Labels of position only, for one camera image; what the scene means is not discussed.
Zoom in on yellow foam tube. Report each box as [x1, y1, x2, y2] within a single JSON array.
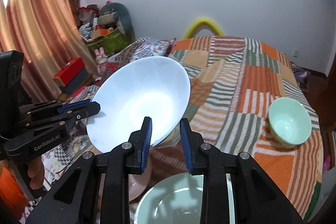
[[183, 18, 224, 39]]

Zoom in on grey plush toy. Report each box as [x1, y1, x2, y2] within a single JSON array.
[[98, 2, 133, 36]]

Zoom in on mint green bowl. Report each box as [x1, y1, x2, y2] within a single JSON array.
[[268, 97, 312, 148]]

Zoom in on white bowl black dots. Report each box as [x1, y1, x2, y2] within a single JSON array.
[[87, 56, 191, 153]]

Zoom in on orange sleeve forearm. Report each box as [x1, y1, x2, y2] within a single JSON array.
[[1, 160, 29, 221]]

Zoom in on person's left hand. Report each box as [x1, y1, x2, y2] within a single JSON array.
[[27, 156, 45, 190]]

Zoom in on peach curtain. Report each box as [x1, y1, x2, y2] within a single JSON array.
[[1, 0, 96, 102]]

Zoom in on orange patchwork tablecloth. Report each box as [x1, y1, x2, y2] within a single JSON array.
[[167, 36, 323, 221]]

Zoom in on red box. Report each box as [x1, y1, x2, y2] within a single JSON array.
[[53, 57, 85, 87]]

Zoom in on pink bunny figurine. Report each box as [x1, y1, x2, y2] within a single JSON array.
[[94, 47, 108, 80]]

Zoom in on green cardboard box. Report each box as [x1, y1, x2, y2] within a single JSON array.
[[102, 30, 131, 56]]

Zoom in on dark blue box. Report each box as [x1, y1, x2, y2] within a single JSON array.
[[59, 68, 90, 95]]

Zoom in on mint green plate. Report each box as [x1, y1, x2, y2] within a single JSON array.
[[133, 172, 236, 224]]

